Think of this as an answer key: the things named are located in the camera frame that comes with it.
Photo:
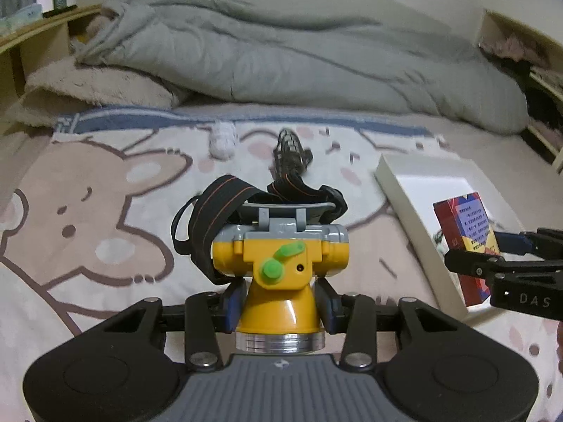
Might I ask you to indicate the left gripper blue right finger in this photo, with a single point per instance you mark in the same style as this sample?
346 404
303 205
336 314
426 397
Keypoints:
354 316

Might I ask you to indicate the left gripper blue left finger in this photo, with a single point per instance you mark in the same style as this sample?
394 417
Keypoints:
205 315

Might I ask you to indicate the colourful card box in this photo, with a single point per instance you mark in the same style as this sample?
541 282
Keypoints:
464 225

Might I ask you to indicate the yellow headlamp with black strap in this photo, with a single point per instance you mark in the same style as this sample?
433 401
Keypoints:
280 241

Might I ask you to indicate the brown plastic hair claw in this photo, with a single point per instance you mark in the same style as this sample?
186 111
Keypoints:
290 157

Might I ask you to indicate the white sock bundle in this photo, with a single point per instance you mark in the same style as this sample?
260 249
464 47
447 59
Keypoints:
223 140

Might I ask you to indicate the cartoon bear print blanket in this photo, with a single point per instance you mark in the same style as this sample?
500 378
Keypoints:
87 231

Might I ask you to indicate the open wardrobe shelf with clothes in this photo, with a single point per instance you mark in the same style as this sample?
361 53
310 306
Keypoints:
534 60

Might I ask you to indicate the beige fluffy pillow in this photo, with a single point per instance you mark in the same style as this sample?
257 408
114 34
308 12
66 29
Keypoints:
65 87

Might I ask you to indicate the grey quilted duvet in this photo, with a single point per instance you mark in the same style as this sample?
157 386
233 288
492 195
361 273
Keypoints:
238 52

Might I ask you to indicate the wooden side shelf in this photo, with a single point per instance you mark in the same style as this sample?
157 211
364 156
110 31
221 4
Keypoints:
37 45

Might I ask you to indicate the tissue box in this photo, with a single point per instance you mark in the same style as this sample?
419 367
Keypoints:
23 17

